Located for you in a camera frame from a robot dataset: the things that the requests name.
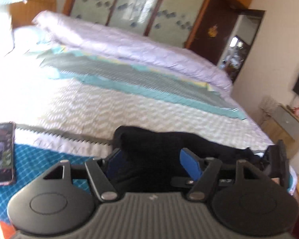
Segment wooden headboard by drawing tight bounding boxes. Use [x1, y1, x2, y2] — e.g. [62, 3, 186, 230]
[9, 0, 57, 29]

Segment patterned bed sheet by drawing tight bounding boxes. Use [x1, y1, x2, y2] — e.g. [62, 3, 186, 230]
[0, 27, 293, 224]

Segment smartphone in pink case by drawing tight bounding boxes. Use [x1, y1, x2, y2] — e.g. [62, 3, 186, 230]
[0, 122, 16, 186]

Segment wooden wardrobe with glass doors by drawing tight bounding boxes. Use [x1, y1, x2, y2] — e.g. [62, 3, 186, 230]
[63, 0, 265, 81]

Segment lilac quilted comforter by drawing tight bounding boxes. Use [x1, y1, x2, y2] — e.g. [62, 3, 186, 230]
[32, 10, 233, 93]

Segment black pants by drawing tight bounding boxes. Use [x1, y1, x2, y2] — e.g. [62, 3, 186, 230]
[111, 126, 263, 194]

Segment wooden side cabinet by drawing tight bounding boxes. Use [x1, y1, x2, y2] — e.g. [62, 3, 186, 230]
[260, 104, 299, 159]

